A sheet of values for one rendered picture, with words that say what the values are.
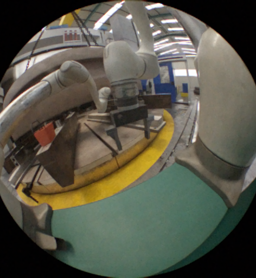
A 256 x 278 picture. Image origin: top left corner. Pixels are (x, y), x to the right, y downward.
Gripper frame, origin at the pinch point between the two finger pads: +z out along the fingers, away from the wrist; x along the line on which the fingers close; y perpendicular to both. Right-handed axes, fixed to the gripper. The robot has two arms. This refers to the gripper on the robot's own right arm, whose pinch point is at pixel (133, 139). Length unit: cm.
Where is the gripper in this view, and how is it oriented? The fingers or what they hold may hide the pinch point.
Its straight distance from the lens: 37.8
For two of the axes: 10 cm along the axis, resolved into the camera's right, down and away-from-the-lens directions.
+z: 1.7, 8.5, 5.0
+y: 3.9, 4.1, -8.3
